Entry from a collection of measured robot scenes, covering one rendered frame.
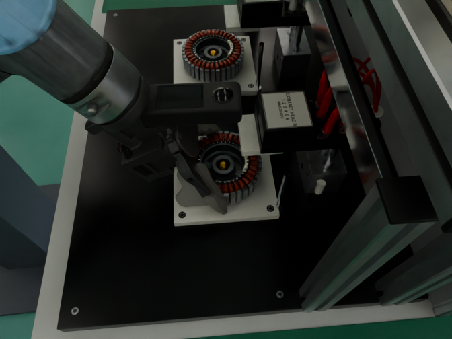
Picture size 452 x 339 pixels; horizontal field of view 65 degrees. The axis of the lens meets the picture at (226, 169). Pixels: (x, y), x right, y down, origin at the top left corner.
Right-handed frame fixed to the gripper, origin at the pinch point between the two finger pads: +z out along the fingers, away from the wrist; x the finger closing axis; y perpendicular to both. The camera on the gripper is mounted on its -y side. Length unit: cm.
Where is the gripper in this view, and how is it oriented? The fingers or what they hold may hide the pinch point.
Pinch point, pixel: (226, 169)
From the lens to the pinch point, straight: 53.1
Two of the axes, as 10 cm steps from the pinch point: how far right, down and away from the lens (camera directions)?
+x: 0.8, 8.5, -5.3
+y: -8.6, 3.2, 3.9
